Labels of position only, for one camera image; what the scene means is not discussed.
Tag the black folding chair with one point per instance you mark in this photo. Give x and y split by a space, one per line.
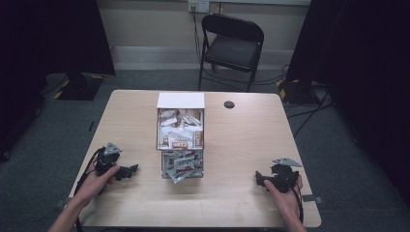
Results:
233 48

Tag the person's left hand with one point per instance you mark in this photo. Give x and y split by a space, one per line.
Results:
93 185

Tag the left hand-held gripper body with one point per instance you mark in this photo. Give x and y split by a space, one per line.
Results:
106 161

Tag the pile of brown white packets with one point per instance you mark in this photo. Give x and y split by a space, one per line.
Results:
180 130

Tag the dark curtain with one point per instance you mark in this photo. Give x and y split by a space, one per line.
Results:
364 64
38 48

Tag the white wall socket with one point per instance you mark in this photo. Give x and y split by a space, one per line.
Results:
198 5

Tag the grey table clamp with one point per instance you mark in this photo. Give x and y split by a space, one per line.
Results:
313 198

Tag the person's right hand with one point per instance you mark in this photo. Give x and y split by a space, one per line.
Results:
285 201

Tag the clear box with white lid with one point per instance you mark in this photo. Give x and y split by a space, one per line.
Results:
180 100

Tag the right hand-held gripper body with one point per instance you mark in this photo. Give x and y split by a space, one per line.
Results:
283 177

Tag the black stand base yellow tape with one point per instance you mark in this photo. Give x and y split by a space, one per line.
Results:
298 92
79 87

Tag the pile of silver packets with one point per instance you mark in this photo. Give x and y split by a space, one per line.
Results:
182 166

